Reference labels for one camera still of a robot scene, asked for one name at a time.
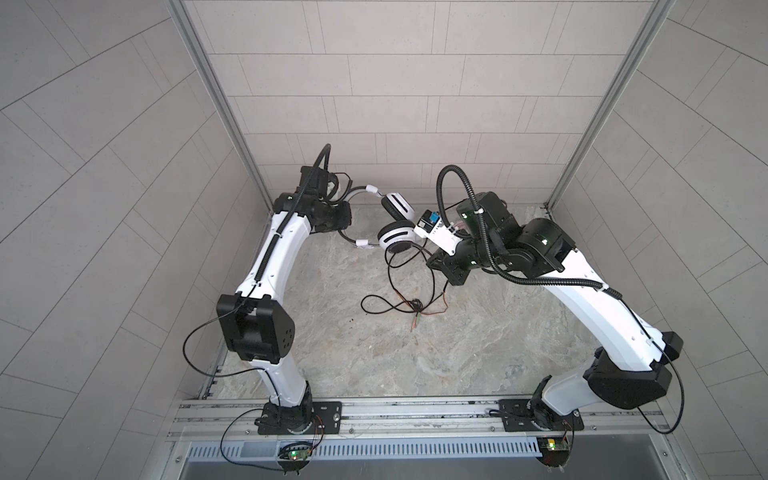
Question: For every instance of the right circuit board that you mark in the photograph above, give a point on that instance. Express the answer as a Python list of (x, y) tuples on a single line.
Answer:
[(555, 452)]

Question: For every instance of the aluminium mounting rail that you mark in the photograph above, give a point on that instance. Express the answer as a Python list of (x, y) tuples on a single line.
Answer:
[(394, 417)]

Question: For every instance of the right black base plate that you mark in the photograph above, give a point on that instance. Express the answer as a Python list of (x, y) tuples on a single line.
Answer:
[(516, 415)]

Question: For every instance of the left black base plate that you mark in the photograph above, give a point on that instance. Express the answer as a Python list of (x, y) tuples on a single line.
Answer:
[(324, 417)]

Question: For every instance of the white black headphones with cable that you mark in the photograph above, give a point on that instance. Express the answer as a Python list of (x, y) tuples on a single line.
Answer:
[(399, 242)]

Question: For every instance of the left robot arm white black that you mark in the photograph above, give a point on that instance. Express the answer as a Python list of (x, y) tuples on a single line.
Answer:
[(254, 323)]

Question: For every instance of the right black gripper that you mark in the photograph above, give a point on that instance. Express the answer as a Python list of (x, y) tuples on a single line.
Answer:
[(446, 265)]

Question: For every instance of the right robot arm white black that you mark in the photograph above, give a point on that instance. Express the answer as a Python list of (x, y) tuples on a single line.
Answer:
[(634, 364)]

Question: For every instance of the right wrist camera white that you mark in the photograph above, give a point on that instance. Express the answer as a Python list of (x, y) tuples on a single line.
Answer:
[(430, 226)]

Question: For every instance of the circuit board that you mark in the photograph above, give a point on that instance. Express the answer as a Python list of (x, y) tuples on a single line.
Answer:
[(293, 457), (555, 452)]

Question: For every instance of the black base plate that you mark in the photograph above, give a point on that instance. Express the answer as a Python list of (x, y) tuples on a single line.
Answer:
[(324, 417), (516, 415)]

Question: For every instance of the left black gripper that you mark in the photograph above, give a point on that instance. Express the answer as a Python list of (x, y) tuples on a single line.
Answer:
[(343, 217)]

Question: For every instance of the left circuit board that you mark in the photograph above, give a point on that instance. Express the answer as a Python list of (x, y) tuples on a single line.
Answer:
[(293, 457)]

